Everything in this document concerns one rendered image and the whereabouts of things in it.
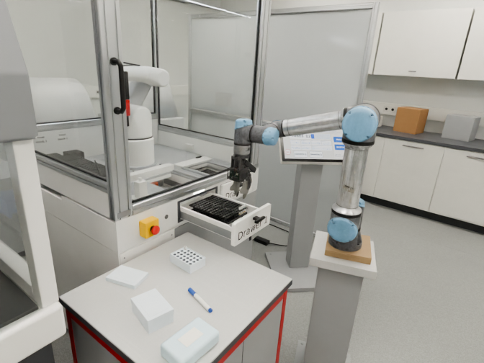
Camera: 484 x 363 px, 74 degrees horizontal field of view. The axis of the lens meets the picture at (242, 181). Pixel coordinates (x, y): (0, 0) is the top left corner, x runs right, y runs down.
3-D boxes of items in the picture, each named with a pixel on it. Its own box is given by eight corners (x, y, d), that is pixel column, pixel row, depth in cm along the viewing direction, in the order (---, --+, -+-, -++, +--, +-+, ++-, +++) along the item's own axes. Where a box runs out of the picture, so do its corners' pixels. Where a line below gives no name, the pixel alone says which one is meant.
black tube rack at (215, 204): (246, 218, 159) (247, 206, 157) (224, 231, 145) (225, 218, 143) (212, 206, 171) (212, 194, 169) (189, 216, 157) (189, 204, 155)
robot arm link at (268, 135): (283, 124, 139) (259, 122, 143) (273, 130, 130) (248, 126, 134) (281, 142, 142) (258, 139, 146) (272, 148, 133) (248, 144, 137)
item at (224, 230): (264, 221, 158) (266, 209, 156) (232, 241, 138) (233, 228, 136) (204, 199, 180) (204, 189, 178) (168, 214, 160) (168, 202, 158)
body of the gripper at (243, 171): (226, 180, 146) (227, 154, 142) (237, 176, 152) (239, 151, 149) (240, 184, 141) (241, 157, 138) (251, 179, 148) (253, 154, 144)
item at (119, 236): (257, 189, 209) (258, 167, 204) (118, 253, 130) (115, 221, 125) (158, 159, 260) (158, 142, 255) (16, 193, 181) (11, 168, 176)
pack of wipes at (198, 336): (197, 325, 102) (198, 314, 100) (220, 342, 96) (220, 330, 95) (158, 355, 91) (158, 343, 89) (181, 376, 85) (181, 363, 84)
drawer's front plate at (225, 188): (251, 190, 200) (253, 173, 197) (222, 204, 178) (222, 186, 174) (249, 189, 201) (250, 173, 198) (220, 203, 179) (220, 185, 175)
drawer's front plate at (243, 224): (269, 224, 159) (271, 203, 155) (233, 247, 136) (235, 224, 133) (266, 222, 160) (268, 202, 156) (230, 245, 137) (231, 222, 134)
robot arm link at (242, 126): (249, 121, 134) (231, 119, 137) (247, 147, 137) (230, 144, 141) (257, 119, 140) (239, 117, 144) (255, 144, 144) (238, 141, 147)
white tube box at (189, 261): (205, 265, 133) (205, 257, 132) (190, 274, 127) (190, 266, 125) (185, 253, 140) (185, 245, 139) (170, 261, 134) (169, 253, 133)
